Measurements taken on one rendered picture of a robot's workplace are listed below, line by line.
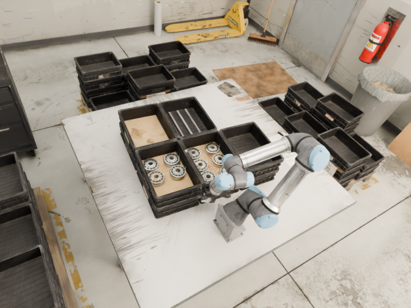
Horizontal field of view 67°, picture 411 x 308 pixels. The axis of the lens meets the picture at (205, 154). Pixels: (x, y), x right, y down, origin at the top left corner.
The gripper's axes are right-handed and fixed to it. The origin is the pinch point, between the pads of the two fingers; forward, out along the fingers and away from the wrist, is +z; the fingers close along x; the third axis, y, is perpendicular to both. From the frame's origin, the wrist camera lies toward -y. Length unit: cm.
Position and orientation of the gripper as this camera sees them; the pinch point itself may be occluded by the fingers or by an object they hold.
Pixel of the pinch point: (208, 196)
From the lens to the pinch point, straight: 174.4
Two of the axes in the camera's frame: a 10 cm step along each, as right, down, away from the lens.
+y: -9.6, -0.4, -2.8
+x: 0.5, 9.4, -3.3
